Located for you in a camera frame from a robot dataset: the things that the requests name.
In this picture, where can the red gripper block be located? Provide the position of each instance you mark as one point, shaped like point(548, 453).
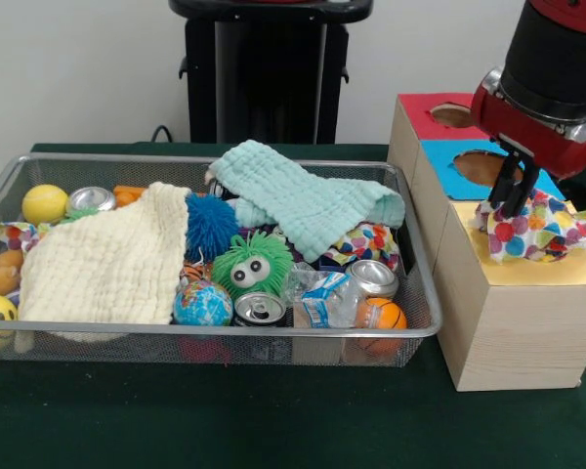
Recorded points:
point(547, 147)

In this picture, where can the colourful polka dot cloth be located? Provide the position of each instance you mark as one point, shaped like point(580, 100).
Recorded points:
point(366, 241)
point(552, 233)

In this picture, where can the cream yellow cloth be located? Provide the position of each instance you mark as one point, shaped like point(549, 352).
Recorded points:
point(107, 259)

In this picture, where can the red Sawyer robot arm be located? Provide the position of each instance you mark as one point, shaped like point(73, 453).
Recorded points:
point(562, 59)

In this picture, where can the wooden box with three holes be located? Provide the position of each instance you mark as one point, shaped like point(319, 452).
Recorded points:
point(518, 322)

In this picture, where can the clear mesh bin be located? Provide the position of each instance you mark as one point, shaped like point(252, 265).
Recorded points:
point(127, 347)

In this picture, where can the silver can with closed top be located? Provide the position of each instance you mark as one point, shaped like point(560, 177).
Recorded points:
point(374, 278)

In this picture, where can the small orange basketball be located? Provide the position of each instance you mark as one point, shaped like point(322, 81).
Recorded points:
point(385, 316)

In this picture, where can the mint green cloth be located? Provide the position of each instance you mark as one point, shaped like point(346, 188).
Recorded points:
point(303, 200)

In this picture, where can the crushed clear plastic bottle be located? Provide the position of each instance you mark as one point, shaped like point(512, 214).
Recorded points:
point(322, 301)

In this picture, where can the green fuzzy toy with eyes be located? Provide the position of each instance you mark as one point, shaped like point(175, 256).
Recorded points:
point(249, 264)

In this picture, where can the silver can with open top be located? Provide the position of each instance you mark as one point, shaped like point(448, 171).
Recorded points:
point(259, 311)

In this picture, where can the blue spiky ball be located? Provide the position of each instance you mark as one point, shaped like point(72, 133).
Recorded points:
point(213, 225)

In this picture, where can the globe print ball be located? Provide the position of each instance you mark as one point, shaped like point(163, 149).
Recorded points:
point(201, 305)

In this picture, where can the plain yellow ball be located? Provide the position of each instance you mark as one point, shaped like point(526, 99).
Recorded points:
point(45, 204)

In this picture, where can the orange plush toy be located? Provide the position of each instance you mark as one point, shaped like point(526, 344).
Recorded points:
point(0, 278)

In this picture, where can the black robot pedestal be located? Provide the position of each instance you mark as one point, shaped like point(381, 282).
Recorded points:
point(264, 78)

